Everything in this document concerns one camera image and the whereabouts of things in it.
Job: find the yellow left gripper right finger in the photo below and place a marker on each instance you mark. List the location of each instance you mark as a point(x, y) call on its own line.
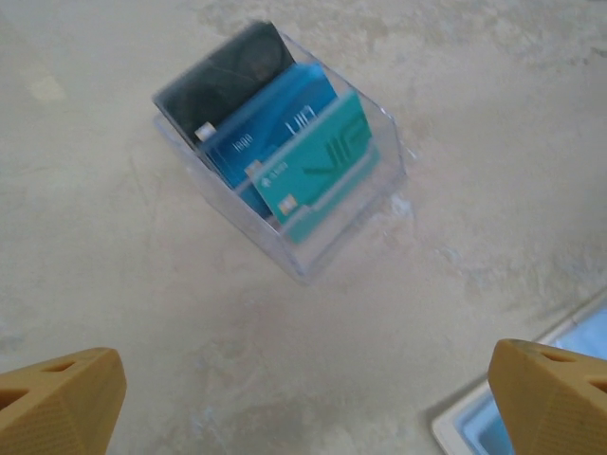
point(555, 407)

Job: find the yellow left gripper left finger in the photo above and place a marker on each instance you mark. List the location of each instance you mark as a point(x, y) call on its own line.
point(57, 407)

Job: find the beige card wallet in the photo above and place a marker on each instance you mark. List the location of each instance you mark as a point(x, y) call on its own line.
point(450, 422)

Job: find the clear acrylic card stand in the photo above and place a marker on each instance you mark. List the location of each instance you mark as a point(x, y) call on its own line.
point(322, 256)

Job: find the black card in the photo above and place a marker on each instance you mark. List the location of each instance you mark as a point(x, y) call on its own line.
point(213, 90)

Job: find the teal VIP card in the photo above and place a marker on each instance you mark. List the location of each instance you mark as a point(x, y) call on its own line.
point(322, 180)

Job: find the blue VIP card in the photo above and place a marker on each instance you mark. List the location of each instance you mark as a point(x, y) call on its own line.
point(265, 128)

